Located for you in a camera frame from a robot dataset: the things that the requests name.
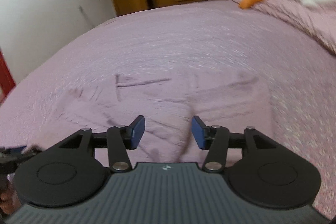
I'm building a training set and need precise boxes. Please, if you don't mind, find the pink knitted sweater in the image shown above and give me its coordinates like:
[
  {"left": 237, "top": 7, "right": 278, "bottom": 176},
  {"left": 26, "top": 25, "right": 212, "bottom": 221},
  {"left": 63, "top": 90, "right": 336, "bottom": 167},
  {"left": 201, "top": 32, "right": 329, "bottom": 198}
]
[{"left": 50, "top": 71, "right": 273, "bottom": 163}]

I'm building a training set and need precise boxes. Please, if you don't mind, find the person's left hand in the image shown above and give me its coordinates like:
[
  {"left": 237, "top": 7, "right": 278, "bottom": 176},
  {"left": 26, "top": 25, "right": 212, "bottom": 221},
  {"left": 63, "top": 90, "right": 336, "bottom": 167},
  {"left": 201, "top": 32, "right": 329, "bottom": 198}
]
[{"left": 1, "top": 181, "right": 22, "bottom": 215}]

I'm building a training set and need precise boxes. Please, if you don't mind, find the pink floral bed sheet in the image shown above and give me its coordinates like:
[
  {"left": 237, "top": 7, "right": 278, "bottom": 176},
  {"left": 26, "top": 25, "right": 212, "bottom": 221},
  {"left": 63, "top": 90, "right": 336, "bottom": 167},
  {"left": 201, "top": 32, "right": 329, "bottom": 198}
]
[{"left": 1, "top": 1, "right": 335, "bottom": 218}]

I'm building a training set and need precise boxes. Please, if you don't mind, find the pink checked ruffled quilt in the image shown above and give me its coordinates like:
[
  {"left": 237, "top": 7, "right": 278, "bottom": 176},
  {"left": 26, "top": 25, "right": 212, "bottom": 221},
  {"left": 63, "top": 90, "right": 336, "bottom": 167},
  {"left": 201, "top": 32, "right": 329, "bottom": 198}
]
[{"left": 231, "top": 0, "right": 336, "bottom": 57}]

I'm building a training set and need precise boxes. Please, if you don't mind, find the red object at wall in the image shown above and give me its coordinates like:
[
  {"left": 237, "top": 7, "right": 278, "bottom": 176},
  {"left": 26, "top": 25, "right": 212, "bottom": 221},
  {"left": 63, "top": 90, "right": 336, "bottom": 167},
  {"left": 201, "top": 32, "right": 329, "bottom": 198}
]
[{"left": 0, "top": 51, "right": 16, "bottom": 103}]

